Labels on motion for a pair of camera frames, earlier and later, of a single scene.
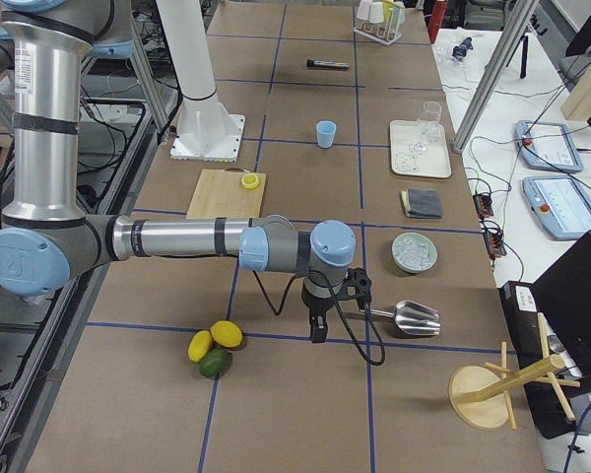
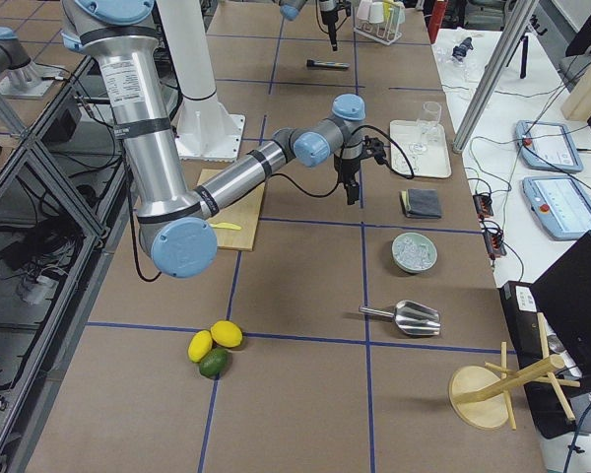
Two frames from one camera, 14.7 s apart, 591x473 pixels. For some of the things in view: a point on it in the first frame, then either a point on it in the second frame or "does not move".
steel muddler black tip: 313,63 does not move
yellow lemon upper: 227,333 does not move
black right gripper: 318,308 -> 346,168
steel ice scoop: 414,317 does not move
